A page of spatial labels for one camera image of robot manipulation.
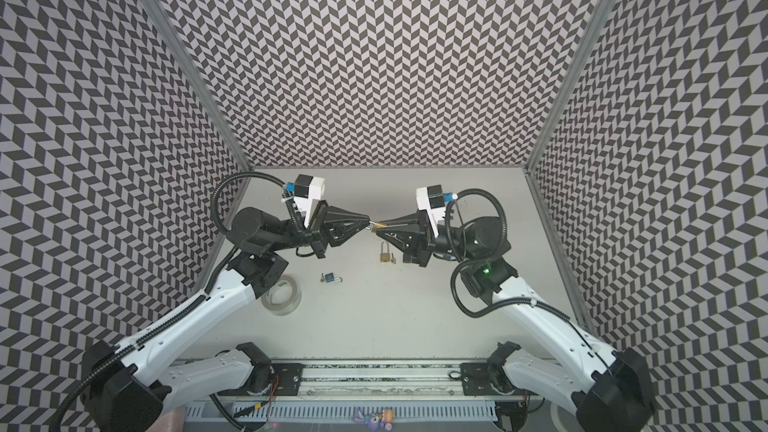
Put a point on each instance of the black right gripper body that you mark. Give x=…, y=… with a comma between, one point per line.
x=421, y=238

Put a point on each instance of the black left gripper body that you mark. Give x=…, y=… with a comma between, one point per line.
x=319, y=239

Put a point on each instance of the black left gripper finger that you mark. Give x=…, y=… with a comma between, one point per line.
x=336, y=215
x=341, y=232

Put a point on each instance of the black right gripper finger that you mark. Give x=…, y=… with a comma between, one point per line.
x=398, y=237
x=409, y=220

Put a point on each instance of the large brass padlock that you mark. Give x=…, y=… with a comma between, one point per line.
x=386, y=255

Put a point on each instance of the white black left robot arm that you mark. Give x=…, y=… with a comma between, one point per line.
x=128, y=386

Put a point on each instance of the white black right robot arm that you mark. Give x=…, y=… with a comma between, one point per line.
x=605, y=389

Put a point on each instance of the blue padlock with key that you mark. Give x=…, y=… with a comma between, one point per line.
x=330, y=278

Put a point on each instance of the clear tape roll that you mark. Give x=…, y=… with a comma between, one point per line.
x=283, y=298

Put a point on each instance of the purple orange toy figure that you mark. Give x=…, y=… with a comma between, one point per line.
x=375, y=421

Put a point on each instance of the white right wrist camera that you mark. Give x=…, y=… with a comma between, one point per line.
x=433, y=200

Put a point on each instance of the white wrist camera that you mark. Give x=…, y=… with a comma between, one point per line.
x=433, y=200
x=300, y=197

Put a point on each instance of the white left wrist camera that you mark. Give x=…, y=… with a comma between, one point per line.
x=300, y=197

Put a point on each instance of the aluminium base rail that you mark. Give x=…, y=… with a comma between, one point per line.
x=343, y=392

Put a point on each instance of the aluminium left corner post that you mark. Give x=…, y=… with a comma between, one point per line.
x=172, y=39

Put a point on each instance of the aluminium corner post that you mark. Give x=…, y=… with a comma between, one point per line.
x=573, y=74
x=172, y=39

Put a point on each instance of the aluminium right corner post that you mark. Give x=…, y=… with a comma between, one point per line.
x=573, y=74

